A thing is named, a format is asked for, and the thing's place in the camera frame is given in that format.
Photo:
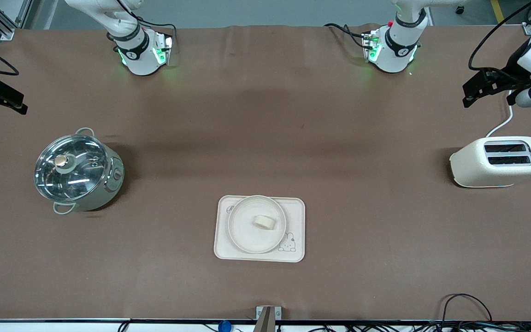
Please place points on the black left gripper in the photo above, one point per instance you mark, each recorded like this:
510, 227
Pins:
517, 69

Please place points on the pale steamed bun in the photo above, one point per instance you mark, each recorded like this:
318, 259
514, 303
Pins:
264, 222

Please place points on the cream round plate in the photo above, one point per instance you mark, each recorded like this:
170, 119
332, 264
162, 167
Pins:
247, 235

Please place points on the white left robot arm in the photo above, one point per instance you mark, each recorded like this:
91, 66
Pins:
397, 51

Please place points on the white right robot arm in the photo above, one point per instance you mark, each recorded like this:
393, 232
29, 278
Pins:
137, 56

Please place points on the black caster wheel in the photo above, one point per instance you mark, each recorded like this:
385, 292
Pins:
460, 9

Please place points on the cream two-slot toaster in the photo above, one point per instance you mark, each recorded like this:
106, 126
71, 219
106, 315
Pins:
477, 168

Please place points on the glass pot lid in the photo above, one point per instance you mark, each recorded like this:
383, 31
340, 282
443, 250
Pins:
72, 168

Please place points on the pale green electric cooking pot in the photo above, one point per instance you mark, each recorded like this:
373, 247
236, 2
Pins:
109, 182

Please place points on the brown table mat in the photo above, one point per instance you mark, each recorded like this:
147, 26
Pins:
293, 115

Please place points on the cream rabbit print tray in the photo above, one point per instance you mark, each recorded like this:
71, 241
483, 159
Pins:
221, 249

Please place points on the blue round cap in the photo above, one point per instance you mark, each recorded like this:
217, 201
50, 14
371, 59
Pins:
224, 326

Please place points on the metal arm base connector bracket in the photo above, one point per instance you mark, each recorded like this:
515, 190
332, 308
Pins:
166, 46
369, 46

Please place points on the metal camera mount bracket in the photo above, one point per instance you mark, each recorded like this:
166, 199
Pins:
268, 318

